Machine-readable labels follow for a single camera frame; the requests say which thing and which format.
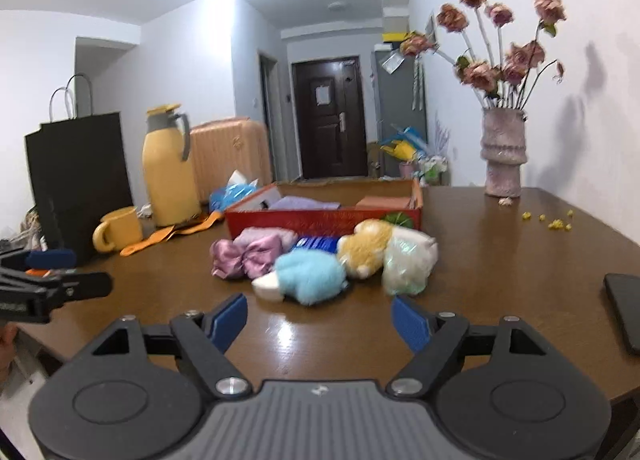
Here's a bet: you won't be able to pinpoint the grey refrigerator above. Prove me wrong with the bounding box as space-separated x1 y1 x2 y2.
372 44 426 144

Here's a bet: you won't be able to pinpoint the pink satin scrunchie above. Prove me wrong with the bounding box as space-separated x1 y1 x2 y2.
209 227 298 280

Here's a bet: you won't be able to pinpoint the yellow thermos jug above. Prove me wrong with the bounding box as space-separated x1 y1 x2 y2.
142 103 201 227

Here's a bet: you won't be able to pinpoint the cluttered wire rack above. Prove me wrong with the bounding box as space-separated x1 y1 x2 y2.
380 123 450 186

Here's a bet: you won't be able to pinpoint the pink brown sponge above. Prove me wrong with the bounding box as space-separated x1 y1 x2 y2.
356 196 412 211

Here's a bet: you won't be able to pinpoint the person's left hand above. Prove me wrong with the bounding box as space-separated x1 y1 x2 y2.
0 323 18 384

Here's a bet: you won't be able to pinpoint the purple knitted cloth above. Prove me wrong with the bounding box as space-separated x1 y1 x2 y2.
269 196 341 211

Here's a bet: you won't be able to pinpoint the orange strap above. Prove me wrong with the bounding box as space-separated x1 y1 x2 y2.
119 210 227 258

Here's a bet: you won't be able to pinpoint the dark brown door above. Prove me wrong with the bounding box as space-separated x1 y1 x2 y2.
292 56 368 180

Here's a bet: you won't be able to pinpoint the black paper bag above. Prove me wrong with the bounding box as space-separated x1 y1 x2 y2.
24 72 136 263

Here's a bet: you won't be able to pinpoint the light blue plush toy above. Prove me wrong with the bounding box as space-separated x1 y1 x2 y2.
274 249 348 306

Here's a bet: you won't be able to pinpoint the black phone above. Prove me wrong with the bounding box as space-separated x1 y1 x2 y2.
603 273 640 355

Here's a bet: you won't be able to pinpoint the red cardboard box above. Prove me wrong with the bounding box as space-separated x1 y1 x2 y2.
224 179 423 237

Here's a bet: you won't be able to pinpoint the dried pink flowers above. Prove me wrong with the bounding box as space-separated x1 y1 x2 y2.
399 0 567 109

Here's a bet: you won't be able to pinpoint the blue tissue pack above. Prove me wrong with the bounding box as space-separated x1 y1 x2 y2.
208 170 258 212

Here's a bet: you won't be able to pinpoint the yellow mug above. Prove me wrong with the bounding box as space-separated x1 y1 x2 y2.
92 207 143 253

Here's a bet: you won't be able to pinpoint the yellow white plush toy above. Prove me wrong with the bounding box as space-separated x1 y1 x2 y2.
337 219 394 279

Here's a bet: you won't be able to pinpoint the yellow petal crumbs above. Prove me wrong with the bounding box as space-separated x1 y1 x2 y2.
521 210 574 232

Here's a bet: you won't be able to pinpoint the pink suitcase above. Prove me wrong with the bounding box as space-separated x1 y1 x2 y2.
191 118 273 203

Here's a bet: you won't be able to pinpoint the pink ribbed vase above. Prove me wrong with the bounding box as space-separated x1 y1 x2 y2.
480 107 527 198

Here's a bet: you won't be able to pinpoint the white makeup sponge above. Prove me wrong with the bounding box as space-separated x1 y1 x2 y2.
252 271 284 303

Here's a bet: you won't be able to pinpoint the clear bag of filling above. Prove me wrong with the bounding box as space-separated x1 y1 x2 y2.
382 226 438 295

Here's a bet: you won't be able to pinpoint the blue tissue box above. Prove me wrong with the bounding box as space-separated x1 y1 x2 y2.
294 236 340 254

